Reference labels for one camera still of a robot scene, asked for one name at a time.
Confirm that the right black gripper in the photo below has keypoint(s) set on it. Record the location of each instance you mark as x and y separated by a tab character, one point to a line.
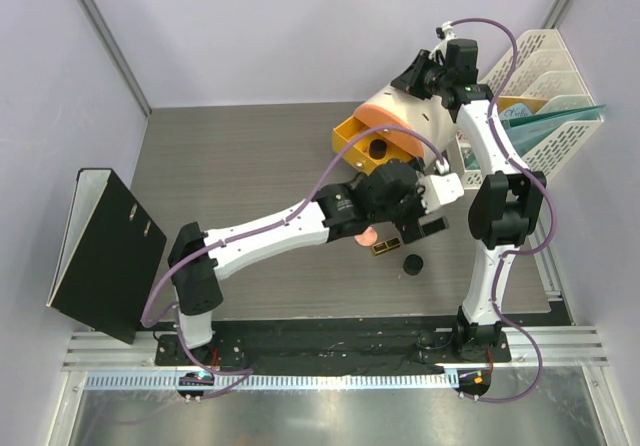
410	82

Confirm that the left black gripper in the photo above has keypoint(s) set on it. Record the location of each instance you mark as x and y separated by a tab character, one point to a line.
410	227

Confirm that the cream cylindrical drawer organizer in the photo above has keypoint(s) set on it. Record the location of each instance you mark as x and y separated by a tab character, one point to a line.
427	117

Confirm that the orange top drawer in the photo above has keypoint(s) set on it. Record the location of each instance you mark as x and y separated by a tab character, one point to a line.
387	128

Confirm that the yellow drawer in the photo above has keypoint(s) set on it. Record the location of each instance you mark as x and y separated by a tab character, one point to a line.
357	156

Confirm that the black round jar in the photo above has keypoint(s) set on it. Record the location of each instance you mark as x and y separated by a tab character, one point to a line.
413	264
377	149

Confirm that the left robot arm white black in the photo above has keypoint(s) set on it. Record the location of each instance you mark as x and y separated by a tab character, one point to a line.
204	258

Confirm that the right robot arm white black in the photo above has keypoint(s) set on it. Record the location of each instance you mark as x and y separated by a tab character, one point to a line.
506	207

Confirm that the black gold lipstick box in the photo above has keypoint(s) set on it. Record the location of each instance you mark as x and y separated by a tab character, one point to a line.
386	246

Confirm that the round copper compact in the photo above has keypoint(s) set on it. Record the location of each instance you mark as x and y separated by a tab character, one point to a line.
367	238

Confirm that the yellow card in rack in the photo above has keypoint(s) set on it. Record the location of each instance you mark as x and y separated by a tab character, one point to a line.
514	107

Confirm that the teal folder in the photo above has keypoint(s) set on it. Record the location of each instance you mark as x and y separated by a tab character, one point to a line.
546	140

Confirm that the white perforated file rack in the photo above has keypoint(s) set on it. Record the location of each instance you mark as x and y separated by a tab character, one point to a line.
545	70

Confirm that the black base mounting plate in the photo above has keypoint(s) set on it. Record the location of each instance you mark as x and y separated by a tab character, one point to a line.
339	347

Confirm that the black binder folder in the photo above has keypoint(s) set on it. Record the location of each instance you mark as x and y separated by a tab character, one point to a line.
109	256

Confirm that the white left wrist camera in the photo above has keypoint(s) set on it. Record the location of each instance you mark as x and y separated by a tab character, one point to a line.
438	190

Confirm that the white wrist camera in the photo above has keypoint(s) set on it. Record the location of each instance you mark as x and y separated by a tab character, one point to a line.
438	190
445	33

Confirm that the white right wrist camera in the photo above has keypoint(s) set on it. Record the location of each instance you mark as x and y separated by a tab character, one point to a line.
445	33

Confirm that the white slotted cable duct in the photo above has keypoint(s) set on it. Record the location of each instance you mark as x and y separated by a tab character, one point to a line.
191	380

